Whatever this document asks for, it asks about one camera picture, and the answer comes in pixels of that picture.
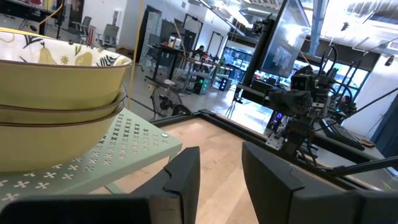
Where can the black floor fan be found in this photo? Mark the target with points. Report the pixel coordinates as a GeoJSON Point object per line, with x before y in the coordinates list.
{"type": "Point", "coordinates": [164, 101]}

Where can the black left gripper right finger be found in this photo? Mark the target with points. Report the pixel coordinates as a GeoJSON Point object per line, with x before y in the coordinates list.
{"type": "Point", "coordinates": [273, 199]}

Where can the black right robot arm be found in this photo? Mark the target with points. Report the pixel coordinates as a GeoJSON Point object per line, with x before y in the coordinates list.
{"type": "Point", "coordinates": [295, 130]}

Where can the grey office chair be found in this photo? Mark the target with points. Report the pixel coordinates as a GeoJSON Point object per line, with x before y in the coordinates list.
{"type": "Point", "coordinates": [109, 34]}

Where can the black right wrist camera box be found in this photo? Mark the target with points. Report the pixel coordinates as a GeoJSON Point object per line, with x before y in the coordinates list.
{"type": "Point", "coordinates": [301, 83]}

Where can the thick black rod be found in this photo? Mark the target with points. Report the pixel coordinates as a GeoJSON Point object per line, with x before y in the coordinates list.
{"type": "Point", "coordinates": [367, 166]}

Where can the green perforated metal stand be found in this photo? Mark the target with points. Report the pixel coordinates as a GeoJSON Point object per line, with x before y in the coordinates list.
{"type": "Point", "coordinates": [130, 140]}

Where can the large black display screen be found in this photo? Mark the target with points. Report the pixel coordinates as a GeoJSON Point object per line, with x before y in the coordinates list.
{"type": "Point", "coordinates": [284, 40]}

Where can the black background desk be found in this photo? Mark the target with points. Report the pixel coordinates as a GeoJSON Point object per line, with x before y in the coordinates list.
{"type": "Point", "coordinates": [164, 53]}

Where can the olive pear-print bowl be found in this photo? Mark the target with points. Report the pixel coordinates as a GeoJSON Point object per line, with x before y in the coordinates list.
{"type": "Point", "coordinates": [62, 84]}
{"type": "Point", "coordinates": [46, 116]}
{"type": "Point", "coordinates": [46, 146]}

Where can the computer tower green lights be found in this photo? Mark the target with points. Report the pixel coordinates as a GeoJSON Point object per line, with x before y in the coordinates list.
{"type": "Point", "coordinates": [202, 84]}

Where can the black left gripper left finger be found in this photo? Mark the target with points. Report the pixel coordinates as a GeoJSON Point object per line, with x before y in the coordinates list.
{"type": "Point", "coordinates": [177, 193]}

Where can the black laptop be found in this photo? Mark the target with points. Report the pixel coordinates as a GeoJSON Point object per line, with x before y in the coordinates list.
{"type": "Point", "coordinates": [339, 133]}

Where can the black display stand pole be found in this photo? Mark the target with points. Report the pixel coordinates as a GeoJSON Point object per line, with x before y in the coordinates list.
{"type": "Point", "coordinates": [259, 49]}

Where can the person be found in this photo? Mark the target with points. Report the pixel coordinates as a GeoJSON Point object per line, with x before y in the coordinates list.
{"type": "Point", "coordinates": [199, 52]}

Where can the thin black rod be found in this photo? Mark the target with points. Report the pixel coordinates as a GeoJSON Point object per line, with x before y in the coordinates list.
{"type": "Point", "coordinates": [373, 102]}

